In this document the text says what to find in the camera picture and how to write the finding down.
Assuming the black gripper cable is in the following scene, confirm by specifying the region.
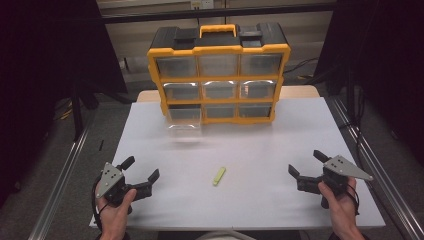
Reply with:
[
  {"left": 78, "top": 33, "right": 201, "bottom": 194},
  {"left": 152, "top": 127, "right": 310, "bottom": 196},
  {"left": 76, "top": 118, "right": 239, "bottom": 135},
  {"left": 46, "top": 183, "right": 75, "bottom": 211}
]
[
  {"left": 91, "top": 175, "right": 111, "bottom": 234},
  {"left": 345, "top": 183, "right": 362, "bottom": 217}
]

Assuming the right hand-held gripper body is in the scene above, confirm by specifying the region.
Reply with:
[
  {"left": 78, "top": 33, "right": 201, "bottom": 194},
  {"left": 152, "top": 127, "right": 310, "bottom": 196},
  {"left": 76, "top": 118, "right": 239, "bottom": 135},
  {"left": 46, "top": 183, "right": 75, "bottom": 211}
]
[{"left": 319, "top": 154, "right": 375, "bottom": 210}]

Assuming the person's right hand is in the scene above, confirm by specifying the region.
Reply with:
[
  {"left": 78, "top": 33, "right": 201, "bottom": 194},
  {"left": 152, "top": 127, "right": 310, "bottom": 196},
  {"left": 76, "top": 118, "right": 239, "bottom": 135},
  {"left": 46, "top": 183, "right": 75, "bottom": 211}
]
[{"left": 317, "top": 177, "right": 360, "bottom": 234}]

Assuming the black curtain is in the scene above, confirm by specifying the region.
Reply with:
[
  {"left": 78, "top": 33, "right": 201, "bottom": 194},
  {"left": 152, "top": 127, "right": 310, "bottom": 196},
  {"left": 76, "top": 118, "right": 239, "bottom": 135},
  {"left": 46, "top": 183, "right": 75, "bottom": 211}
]
[
  {"left": 0, "top": 0, "right": 129, "bottom": 209},
  {"left": 313, "top": 0, "right": 424, "bottom": 166}
]

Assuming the black metal stand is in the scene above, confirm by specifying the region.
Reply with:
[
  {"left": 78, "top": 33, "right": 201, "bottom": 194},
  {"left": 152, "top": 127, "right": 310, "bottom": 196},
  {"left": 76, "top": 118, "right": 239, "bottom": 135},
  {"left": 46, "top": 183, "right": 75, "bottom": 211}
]
[{"left": 70, "top": 79, "right": 86, "bottom": 142}]

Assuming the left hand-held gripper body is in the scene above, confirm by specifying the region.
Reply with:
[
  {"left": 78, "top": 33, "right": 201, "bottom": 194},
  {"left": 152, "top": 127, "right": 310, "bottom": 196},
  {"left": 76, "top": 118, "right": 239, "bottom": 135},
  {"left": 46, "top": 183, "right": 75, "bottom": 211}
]
[{"left": 95, "top": 161, "right": 138, "bottom": 215}]

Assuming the aluminium rail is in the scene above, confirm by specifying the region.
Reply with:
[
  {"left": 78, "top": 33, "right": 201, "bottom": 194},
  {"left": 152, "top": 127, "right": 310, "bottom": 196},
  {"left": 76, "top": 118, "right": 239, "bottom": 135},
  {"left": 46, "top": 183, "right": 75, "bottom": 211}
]
[
  {"left": 27, "top": 125, "right": 92, "bottom": 240},
  {"left": 327, "top": 95, "right": 424, "bottom": 240}
]

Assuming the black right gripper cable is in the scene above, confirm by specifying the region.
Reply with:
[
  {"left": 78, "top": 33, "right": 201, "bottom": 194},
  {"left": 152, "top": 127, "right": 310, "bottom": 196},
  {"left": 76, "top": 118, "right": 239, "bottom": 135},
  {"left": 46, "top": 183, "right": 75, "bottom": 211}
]
[{"left": 345, "top": 183, "right": 362, "bottom": 217}]

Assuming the white curved object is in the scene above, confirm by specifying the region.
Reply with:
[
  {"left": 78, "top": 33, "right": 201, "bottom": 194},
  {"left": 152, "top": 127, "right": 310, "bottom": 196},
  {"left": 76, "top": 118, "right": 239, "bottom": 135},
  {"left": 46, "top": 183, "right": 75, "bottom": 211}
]
[{"left": 195, "top": 230, "right": 258, "bottom": 240}]

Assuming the black floor cable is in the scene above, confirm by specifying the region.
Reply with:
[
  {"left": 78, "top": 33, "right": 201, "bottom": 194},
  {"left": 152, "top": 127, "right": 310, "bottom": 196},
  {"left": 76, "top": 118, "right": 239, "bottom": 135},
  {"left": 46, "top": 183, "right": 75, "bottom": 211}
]
[{"left": 283, "top": 56, "right": 320, "bottom": 75}]

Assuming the yellow and black drawer cabinet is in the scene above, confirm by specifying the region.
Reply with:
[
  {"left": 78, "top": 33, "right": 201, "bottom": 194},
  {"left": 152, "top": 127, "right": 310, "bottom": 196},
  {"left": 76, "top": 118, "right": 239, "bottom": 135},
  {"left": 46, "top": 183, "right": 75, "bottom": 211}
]
[{"left": 146, "top": 22, "right": 292, "bottom": 126}]

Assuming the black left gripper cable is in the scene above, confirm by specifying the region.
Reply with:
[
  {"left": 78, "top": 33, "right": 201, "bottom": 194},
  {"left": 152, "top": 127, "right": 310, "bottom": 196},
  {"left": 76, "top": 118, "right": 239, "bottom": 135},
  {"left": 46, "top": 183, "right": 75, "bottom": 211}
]
[{"left": 91, "top": 175, "right": 111, "bottom": 234}]

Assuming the yellow floor cable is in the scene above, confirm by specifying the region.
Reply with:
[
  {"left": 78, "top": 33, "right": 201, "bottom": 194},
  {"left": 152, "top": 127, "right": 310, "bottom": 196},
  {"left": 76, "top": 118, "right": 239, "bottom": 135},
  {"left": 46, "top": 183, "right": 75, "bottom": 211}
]
[{"left": 53, "top": 99, "right": 74, "bottom": 122}]

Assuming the person's left hand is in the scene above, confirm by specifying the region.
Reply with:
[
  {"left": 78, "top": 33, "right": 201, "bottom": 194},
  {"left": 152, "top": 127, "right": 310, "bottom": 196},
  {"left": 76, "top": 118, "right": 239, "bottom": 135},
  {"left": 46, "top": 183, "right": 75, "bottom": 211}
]
[{"left": 94, "top": 183, "right": 138, "bottom": 236}]

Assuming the black horizontal bar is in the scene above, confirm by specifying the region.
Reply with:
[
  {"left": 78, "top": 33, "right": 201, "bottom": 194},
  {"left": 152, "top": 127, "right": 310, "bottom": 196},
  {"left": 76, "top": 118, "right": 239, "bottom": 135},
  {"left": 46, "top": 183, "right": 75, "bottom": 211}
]
[{"left": 99, "top": 2, "right": 337, "bottom": 25}]

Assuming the small green clip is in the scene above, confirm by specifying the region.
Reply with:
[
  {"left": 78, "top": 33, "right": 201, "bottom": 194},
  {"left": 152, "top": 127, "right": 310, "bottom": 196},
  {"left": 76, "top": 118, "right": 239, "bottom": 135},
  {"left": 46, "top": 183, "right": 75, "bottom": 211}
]
[{"left": 212, "top": 166, "right": 227, "bottom": 187}]

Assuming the white wall outlet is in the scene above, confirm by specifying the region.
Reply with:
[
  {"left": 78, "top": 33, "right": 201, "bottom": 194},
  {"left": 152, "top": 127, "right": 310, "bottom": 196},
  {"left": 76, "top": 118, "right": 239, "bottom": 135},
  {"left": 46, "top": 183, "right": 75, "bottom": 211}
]
[{"left": 190, "top": 0, "right": 215, "bottom": 10}]

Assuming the group of clear closed drawers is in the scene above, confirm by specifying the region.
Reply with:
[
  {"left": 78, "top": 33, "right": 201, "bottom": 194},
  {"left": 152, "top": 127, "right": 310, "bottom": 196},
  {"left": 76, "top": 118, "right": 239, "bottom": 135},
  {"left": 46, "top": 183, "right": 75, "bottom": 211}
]
[{"left": 155, "top": 53, "right": 284, "bottom": 120}]

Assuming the clear plastic drawer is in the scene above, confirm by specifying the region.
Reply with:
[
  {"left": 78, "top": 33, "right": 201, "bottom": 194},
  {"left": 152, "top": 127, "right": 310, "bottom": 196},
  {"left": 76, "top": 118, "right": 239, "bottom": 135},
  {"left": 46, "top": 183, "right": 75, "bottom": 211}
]
[{"left": 166, "top": 105, "right": 204, "bottom": 140}]

